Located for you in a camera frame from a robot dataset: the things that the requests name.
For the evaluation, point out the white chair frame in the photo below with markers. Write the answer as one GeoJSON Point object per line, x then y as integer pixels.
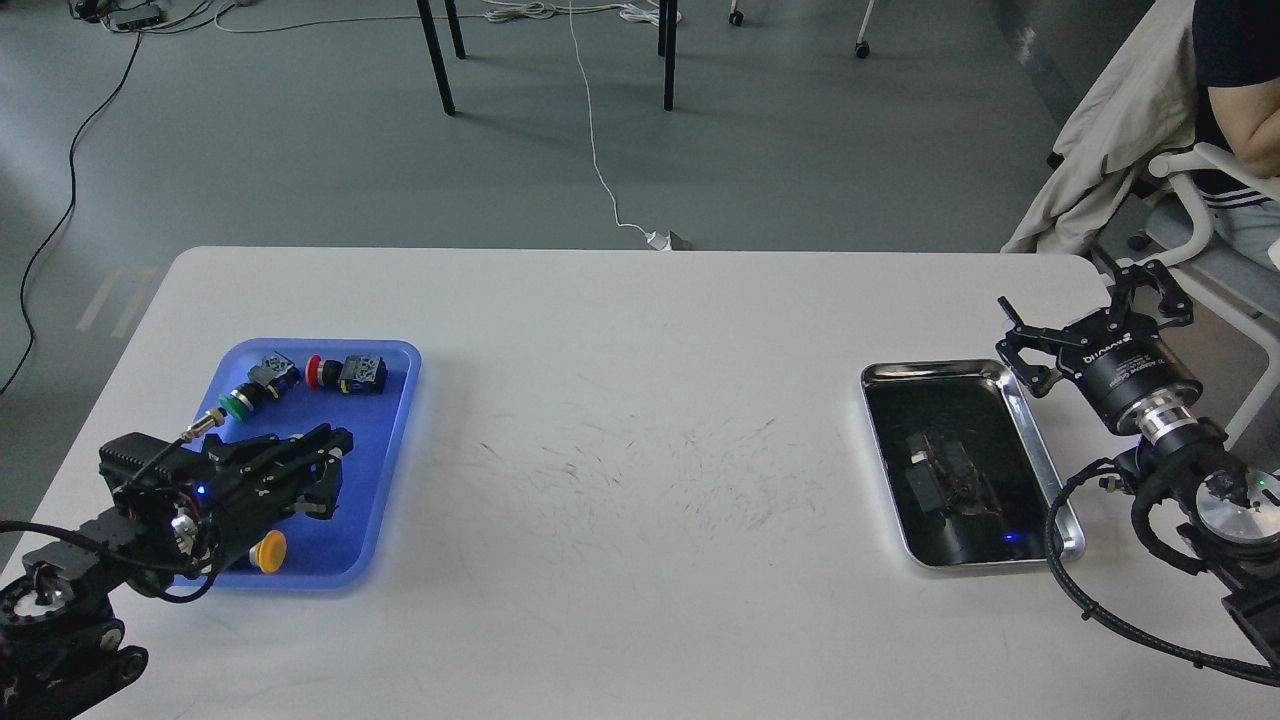
{"type": "Point", "coordinates": [1212, 272]}

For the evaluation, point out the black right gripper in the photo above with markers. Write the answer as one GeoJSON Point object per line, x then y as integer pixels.
{"type": "Point", "coordinates": [1130, 370]}

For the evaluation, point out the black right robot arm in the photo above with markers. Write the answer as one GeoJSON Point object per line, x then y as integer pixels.
{"type": "Point", "coordinates": [1195, 505]}

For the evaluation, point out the green push button switch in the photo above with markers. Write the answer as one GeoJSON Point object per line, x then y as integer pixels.
{"type": "Point", "coordinates": [268, 380]}

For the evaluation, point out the red push button switch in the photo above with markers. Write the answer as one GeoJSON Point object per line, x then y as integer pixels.
{"type": "Point", "coordinates": [356, 374]}

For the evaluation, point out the yellow push button switch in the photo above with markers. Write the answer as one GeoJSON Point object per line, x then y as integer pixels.
{"type": "Point", "coordinates": [268, 555]}

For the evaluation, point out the silver metal tray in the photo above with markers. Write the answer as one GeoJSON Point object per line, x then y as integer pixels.
{"type": "Point", "coordinates": [966, 467]}

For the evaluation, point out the seated person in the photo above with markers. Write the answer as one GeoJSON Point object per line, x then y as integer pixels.
{"type": "Point", "coordinates": [1236, 47]}

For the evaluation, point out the blue plastic tray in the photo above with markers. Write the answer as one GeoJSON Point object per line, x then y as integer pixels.
{"type": "Point", "coordinates": [325, 555]}

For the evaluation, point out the beige jacket on chair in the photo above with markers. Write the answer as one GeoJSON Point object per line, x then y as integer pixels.
{"type": "Point", "coordinates": [1144, 102]}

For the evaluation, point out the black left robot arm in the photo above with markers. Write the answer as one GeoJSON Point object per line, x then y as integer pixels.
{"type": "Point", "coordinates": [191, 508]}

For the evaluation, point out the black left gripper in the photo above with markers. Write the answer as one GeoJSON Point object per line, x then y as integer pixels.
{"type": "Point", "coordinates": [237, 504]}

